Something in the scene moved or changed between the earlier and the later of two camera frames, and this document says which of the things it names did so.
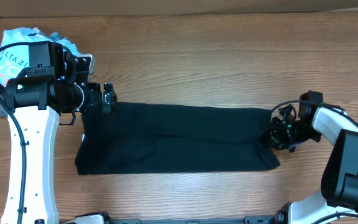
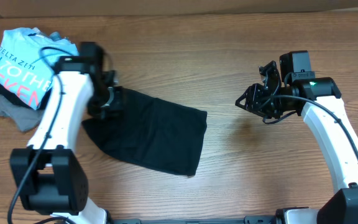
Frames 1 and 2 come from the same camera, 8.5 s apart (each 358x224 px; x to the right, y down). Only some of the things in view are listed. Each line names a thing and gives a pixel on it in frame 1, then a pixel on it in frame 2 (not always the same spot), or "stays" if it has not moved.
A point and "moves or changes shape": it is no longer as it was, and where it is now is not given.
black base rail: [247, 219] stays
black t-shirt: [153, 137] moves or changes shape
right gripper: [275, 139] to [253, 93]
